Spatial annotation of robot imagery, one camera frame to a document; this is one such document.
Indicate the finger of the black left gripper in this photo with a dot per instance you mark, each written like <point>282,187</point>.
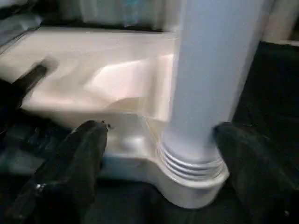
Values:
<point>37,137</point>

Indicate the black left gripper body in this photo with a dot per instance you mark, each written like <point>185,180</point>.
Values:
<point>16,93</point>

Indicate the white plastic table top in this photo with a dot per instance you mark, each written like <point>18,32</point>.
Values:
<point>93,70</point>

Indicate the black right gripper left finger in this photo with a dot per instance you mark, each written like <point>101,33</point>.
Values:
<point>65,182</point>

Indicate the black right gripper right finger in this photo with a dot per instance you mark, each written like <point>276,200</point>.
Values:
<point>261,177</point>

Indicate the black work mat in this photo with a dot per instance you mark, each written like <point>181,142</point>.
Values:
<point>275,93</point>

